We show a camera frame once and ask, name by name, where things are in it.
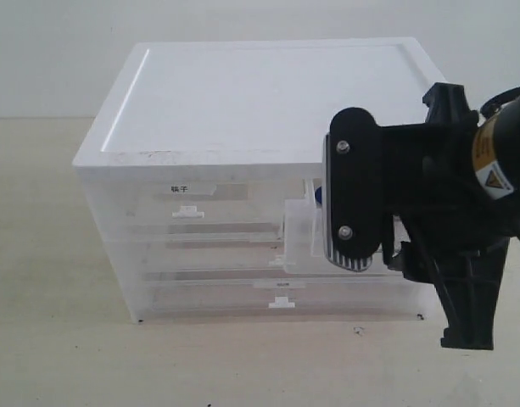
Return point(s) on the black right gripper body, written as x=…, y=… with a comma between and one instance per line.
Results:
x=447, y=181

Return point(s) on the keys with blue fob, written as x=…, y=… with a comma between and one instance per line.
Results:
x=318, y=196

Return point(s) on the white translucent drawer cabinet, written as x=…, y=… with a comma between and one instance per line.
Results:
x=235, y=112

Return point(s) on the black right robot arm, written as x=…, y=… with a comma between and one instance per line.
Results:
x=507, y=144

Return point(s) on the bottom wide translucent drawer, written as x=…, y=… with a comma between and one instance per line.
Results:
x=389, y=298

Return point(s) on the wide translucent drawer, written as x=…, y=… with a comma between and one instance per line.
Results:
x=389, y=298
x=160, y=263

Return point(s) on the middle wide translucent drawer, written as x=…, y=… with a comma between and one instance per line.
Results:
x=160, y=263

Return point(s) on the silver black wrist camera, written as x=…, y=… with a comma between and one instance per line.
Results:
x=355, y=223

